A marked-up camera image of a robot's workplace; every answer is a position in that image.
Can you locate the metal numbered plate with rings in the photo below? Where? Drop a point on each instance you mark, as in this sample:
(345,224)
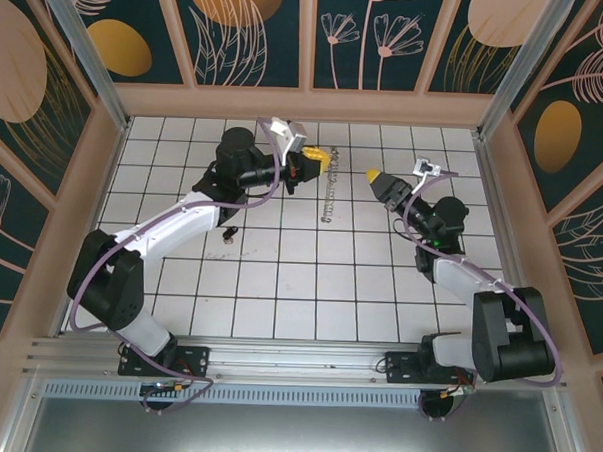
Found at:
(330,197)

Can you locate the black-headed key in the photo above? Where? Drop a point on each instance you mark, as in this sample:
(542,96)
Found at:
(230,232)

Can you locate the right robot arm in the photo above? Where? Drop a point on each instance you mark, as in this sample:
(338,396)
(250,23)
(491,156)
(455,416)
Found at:
(459,280)

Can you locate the grey metal sheet panel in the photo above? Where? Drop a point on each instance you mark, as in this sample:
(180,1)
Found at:
(292,436)

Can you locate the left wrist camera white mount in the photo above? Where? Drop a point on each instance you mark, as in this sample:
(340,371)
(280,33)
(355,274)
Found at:
(290,131)

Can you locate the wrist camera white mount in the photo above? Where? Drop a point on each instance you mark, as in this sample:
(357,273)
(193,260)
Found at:
(425,167)
(290,131)

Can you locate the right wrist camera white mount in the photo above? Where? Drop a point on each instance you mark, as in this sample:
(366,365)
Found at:
(425,167)

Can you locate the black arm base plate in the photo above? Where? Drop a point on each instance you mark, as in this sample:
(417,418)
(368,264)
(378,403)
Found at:
(400,365)
(195,356)

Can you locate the aluminium corner post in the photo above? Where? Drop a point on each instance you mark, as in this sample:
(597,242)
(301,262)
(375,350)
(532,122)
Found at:
(89,61)
(525,70)

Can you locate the aluminium frame rail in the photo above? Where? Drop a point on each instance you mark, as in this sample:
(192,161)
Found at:
(296,358)

